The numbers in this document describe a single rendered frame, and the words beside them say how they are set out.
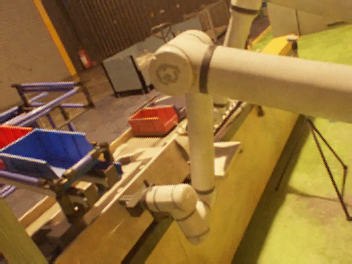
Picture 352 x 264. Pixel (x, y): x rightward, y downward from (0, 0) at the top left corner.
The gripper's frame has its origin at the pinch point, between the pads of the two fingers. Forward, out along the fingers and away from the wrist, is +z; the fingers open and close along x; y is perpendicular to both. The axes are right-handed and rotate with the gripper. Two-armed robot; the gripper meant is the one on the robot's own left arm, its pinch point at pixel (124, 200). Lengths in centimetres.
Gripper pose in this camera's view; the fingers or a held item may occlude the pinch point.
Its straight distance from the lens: 124.2
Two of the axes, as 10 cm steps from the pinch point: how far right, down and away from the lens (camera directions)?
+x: -5.0, 5.0, -7.0
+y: -4.6, -8.4, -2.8
